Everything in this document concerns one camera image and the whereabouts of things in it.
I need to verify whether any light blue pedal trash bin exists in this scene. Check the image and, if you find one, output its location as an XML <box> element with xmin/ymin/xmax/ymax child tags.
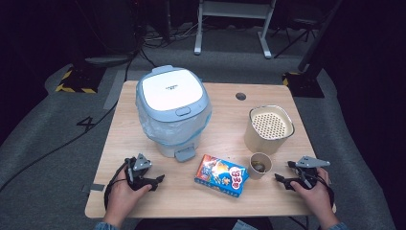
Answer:
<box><xmin>135</xmin><ymin>64</ymin><xmax>214</xmax><ymax>163</ymax></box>

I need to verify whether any beige strainer container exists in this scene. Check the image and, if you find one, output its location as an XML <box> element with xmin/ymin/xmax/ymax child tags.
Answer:
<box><xmin>243</xmin><ymin>104</ymin><xmax>296</xmax><ymax>156</ymax></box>

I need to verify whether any black tripod stand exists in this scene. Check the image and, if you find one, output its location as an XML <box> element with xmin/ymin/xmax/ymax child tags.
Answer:
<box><xmin>273</xmin><ymin>17</ymin><xmax>320</xmax><ymax>59</ymax></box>

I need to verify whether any black slanted pole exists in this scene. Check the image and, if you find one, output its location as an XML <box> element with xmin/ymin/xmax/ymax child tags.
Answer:
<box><xmin>298</xmin><ymin>0</ymin><xmax>344</xmax><ymax>73</ymax></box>

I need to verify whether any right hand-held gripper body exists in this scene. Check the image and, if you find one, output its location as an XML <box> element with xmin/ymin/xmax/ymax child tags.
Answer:
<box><xmin>287</xmin><ymin>155</ymin><xmax>331</xmax><ymax>190</ymax></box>

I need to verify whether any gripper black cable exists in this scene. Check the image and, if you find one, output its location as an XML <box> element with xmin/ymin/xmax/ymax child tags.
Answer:
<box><xmin>103</xmin><ymin>157</ymin><xmax>132</xmax><ymax>210</ymax></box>
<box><xmin>314</xmin><ymin>173</ymin><xmax>335</xmax><ymax>205</ymax></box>

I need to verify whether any translucent plastic bin liner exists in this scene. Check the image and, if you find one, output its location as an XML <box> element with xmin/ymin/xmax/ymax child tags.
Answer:
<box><xmin>135</xmin><ymin>80</ymin><xmax>214</xmax><ymax>148</ymax></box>

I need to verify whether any black base with hazard tape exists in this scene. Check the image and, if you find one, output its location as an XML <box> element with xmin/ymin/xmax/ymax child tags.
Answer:
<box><xmin>282</xmin><ymin>71</ymin><xmax>325</xmax><ymax>99</ymax></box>
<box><xmin>55</xmin><ymin>65</ymin><xmax>106</xmax><ymax>95</ymax></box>

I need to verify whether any dark wet food residue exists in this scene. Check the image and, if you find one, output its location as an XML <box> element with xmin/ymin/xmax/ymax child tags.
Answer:
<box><xmin>252</xmin><ymin>160</ymin><xmax>267</xmax><ymax>173</ymax></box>

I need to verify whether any blue snack box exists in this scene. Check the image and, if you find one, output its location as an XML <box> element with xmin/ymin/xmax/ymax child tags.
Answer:
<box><xmin>193</xmin><ymin>153</ymin><xmax>250</xmax><ymax>198</ymax></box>

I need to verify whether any bundle of floor cables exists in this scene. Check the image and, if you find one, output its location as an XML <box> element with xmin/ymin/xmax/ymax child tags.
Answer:
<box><xmin>143</xmin><ymin>22</ymin><xmax>199</xmax><ymax>49</ymax></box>

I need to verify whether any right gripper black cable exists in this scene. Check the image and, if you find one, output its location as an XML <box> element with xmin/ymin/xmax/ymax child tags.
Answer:
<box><xmin>314</xmin><ymin>173</ymin><xmax>335</xmax><ymax>205</ymax></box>

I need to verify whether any brown paper cup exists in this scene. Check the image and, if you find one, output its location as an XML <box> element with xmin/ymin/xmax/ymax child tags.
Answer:
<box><xmin>247</xmin><ymin>151</ymin><xmax>274</xmax><ymax>180</ymax></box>

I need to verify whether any grey round stand base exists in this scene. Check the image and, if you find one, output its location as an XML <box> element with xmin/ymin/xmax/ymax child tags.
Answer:
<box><xmin>84</xmin><ymin>55</ymin><xmax>132</xmax><ymax>68</ymax></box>

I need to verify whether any white metal table frame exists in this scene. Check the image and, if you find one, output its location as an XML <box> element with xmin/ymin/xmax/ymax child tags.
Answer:
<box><xmin>193</xmin><ymin>0</ymin><xmax>278</xmax><ymax>59</ymax></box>

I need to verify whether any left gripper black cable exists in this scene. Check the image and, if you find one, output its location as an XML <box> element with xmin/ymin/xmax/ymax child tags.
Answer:
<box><xmin>103</xmin><ymin>157</ymin><xmax>132</xmax><ymax>210</ymax></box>

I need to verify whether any person's left hand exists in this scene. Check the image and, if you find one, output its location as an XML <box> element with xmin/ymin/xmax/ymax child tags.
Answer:
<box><xmin>104</xmin><ymin>173</ymin><xmax>153</xmax><ymax>226</ymax></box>

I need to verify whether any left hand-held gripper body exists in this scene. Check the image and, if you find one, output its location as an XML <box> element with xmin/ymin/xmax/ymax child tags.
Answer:
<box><xmin>124</xmin><ymin>152</ymin><xmax>157</xmax><ymax>192</ymax></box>

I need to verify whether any grey floor tape strip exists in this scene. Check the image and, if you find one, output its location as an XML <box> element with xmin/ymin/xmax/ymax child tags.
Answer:
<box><xmin>102</xmin><ymin>70</ymin><xmax>127</xmax><ymax>111</ymax></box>

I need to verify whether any black floor cable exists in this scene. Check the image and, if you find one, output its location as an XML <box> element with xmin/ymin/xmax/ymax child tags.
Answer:
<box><xmin>0</xmin><ymin>47</ymin><xmax>143</xmax><ymax>194</ymax></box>

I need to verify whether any person's right hand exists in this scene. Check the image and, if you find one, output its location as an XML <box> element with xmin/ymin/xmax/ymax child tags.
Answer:
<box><xmin>289</xmin><ymin>167</ymin><xmax>336</xmax><ymax>221</ymax></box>

